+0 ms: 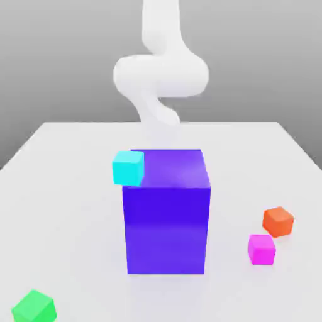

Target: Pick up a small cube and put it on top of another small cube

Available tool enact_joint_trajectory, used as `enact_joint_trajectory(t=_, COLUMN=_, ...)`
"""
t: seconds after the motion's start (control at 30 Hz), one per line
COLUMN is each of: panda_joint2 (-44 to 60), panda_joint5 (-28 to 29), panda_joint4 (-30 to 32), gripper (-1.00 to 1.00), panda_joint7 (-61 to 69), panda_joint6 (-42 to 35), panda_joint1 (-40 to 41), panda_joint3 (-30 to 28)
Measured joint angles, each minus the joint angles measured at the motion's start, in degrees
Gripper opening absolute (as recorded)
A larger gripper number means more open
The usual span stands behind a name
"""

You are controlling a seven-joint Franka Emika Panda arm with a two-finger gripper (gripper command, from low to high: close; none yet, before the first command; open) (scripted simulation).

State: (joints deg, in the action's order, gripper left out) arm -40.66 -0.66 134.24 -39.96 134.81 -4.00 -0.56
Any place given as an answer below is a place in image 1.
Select small cyan cube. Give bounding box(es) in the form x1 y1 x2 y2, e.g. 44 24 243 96
111 150 145 187

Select small orange cube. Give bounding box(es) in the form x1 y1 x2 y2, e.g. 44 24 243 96
262 206 295 239

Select small magenta cube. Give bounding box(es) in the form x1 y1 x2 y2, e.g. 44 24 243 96
247 234 277 266

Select small green cube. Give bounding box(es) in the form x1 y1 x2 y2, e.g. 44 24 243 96
11 289 58 322

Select large purple box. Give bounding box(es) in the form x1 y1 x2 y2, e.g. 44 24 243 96
121 148 211 275

